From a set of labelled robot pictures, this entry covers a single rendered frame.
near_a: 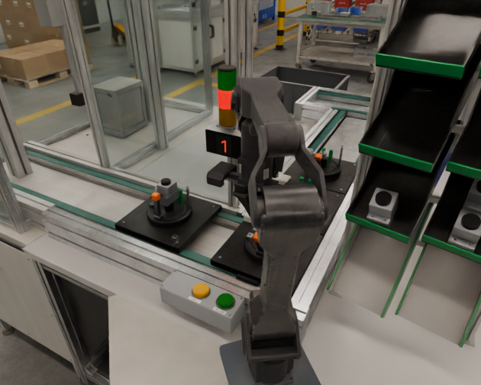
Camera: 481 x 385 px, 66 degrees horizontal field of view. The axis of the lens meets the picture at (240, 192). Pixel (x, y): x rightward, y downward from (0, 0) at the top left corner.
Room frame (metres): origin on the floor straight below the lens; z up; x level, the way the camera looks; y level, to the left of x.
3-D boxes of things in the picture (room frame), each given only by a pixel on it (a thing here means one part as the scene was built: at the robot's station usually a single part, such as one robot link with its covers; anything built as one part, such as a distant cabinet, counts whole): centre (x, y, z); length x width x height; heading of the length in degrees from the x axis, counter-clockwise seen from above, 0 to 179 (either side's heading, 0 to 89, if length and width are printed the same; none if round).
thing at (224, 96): (0.98, 0.04, 1.33); 0.05 x 0.05 x 0.05
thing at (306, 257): (0.79, -0.08, 1.01); 0.24 x 0.24 x 0.13; 62
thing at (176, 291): (0.64, 0.10, 0.93); 0.21 x 0.07 x 0.06; 62
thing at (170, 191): (0.95, 0.22, 1.06); 0.08 x 0.04 x 0.07; 152
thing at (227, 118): (0.98, 0.04, 1.28); 0.05 x 0.05 x 0.05
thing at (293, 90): (2.89, -0.49, 0.73); 0.62 x 0.42 x 0.23; 62
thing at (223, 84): (0.98, 0.04, 1.38); 0.05 x 0.05 x 0.05
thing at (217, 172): (0.59, -0.03, 1.33); 0.19 x 0.06 x 0.08; 62
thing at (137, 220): (0.94, 0.22, 0.96); 0.24 x 0.24 x 0.02; 62
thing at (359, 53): (5.85, -2.04, 0.36); 0.60 x 0.40 x 0.15; 64
